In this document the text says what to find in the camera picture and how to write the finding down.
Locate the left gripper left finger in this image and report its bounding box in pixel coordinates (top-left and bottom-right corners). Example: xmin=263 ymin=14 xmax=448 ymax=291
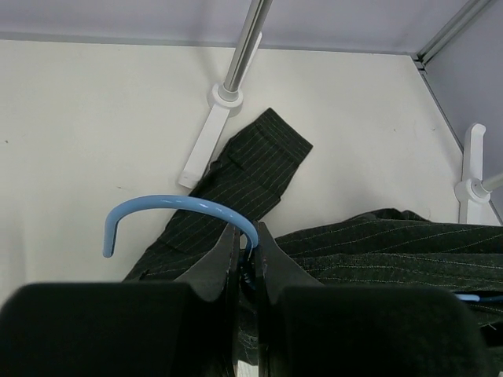
xmin=1 ymin=225 xmax=240 ymax=376

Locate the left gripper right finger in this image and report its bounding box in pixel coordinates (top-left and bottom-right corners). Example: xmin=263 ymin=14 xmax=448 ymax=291
xmin=255 ymin=223 xmax=499 ymax=376

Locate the blue wire hanger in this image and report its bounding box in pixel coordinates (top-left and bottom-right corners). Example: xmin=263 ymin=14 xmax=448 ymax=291
xmin=103 ymin=195 xmax=502 ymax=306

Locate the black pinstripe shirt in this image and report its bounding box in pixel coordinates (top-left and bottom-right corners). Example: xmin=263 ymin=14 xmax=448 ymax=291
xmin=126 ymin=109 xmax=502 ymax=376

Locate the metal clothes rack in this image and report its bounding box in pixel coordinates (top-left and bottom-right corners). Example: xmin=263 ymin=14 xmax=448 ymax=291
xmin=178 ymin=1 xmax=502 ymax=224

